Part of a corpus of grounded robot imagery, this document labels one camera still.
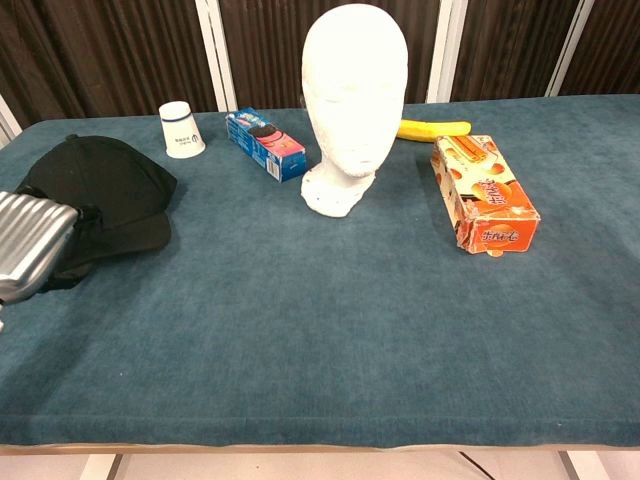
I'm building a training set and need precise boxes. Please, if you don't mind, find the white paper cup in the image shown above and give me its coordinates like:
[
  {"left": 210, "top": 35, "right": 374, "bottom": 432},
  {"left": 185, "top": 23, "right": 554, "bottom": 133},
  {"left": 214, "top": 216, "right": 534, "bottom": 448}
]
[{"left": 158, "top": 100, "right": 207, "bottom": 160}]

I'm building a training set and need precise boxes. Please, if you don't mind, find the yellow banana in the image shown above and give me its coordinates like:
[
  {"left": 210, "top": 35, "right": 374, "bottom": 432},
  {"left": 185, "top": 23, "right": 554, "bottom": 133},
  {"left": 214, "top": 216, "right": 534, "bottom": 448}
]
[{"left": 397, "top": 118, "right": 473, "bottom": 144}]

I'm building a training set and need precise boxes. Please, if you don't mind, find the orange biscuit box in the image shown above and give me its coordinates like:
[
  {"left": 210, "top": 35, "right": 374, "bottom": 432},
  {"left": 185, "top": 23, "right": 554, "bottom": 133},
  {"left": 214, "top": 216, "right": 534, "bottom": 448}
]
[{"left": 430, "top": 133, "right": 542, "bottom": 259}]

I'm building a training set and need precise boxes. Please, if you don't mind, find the teal tablecloth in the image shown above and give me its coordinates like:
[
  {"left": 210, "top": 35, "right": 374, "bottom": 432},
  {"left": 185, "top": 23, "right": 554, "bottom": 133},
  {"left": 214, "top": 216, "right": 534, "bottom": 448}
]
[{"left": 0, "top": 94, "right": 640, "bottom": 449}]

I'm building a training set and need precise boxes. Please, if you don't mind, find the blue Oreo cookie box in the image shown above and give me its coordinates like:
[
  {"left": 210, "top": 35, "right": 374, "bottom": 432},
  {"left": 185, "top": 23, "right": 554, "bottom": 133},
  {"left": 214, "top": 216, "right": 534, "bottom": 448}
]
[{"left": 224, "top": 107, "right": 307, "bottom": 184}]

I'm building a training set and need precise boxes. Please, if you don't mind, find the white foam mannequin head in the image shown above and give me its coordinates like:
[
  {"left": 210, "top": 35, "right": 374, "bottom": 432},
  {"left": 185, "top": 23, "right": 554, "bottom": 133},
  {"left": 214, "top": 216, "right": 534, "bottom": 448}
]
[{"left": 299, "top": 5, "right": 410, "bottom": 219}]

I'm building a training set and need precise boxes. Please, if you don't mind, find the white partition post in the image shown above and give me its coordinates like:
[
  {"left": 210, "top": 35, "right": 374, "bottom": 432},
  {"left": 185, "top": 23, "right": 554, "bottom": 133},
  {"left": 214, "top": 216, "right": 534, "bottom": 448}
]
[
  {"left": 194, "top": 0, "right": 239, "bottom": 114},
  {"left": 543, "top": 0, "right": 597, "bottom": 98},
  {"left": 0, "top": 93, "right": 24, "bottom": 149},
  {"left": 426, "top": 0, "right": 474, "bottom": 105}
]

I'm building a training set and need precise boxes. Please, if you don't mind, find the black baseball cap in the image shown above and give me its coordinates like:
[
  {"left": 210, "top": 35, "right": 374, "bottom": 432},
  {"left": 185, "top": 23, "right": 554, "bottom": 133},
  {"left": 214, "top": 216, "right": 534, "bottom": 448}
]
[{"left": 14, "top": 133, "right": 179, "bottom": 256}]

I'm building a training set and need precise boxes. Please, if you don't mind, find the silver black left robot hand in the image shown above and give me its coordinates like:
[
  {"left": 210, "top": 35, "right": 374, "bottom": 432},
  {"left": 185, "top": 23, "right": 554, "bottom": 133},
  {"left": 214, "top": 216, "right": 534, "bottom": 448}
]
[{"left": 0, "top": 191, "right": 104, "bottom": 304}]

